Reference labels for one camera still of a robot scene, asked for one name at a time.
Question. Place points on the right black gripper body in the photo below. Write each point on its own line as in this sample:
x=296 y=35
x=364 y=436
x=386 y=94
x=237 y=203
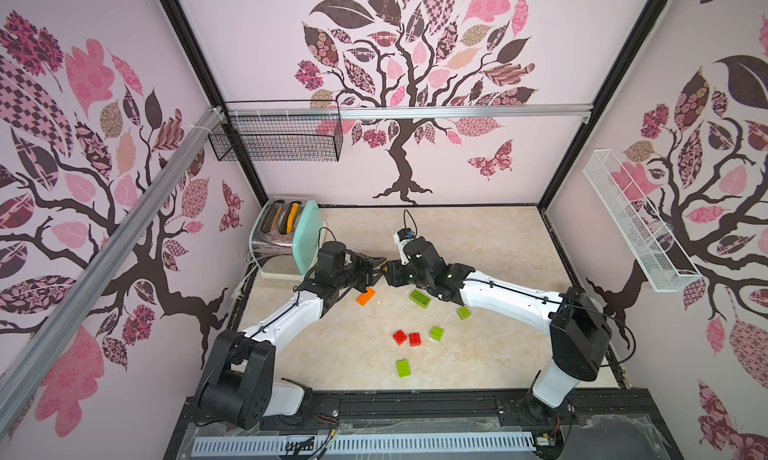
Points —
x=405 y=271

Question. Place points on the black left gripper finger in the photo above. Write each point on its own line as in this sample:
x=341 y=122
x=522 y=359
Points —
x=373 y=263
x=365 y=281

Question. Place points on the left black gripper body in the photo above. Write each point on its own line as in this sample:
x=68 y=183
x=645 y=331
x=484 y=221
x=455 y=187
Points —
x=341 y=278

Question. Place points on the orange lego brick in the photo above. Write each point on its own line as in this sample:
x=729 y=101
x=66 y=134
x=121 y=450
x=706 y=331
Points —
x=364 y=298

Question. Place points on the long green lego brick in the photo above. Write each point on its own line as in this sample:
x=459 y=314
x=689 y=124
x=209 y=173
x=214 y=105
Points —
x=420 y=298

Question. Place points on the green lego brick front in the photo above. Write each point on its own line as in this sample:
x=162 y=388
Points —
x=403 y=368

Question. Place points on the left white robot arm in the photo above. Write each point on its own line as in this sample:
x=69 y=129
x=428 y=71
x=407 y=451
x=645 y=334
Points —
x=238 y=383

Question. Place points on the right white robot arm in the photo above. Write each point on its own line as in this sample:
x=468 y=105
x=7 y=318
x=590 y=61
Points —
x=578 y=332

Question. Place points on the green square lego brick right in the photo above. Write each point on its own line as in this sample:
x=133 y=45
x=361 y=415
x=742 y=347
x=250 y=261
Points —
x=463 y=312

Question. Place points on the green square lego brick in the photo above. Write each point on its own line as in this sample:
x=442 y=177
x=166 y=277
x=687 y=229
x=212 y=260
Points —
x=436 y=334
x=463 y=312

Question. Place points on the red lego brick left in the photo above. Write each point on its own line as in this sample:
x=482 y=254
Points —
x=400 y=337

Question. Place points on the red lego brick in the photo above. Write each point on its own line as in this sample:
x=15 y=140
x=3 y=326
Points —
x=414 y=339
x=400 y=337

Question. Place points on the green square lego brick middle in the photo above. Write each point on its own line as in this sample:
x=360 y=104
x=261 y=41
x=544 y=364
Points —
x=436 y=334

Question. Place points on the red lego brick right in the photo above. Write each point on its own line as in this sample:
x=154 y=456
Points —
x=414 y=339

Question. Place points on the mint green toaster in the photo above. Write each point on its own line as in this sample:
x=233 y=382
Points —
x=284 y=239

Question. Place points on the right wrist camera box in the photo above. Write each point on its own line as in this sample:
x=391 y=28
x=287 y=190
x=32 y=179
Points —
x=402 y=238

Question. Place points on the black wire basket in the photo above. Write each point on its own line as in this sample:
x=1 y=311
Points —
x=280 y=130

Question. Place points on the aluminium rail back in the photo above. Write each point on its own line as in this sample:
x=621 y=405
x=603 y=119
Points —
x=525 y=110

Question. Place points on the aluminium rail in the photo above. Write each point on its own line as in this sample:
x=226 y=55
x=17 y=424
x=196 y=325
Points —
x=525 y=110
x=27 y=371

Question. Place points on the white slotted cable duct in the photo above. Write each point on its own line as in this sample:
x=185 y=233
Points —
x=292 y=446

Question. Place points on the white wire shelf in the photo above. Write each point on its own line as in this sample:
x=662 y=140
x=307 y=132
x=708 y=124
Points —
x=624 y=188

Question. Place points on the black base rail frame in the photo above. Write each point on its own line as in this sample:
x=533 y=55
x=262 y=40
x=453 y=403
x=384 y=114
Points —
x=594 y=423

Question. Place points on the aluminium rail left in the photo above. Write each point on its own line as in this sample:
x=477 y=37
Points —
x=27 y=371

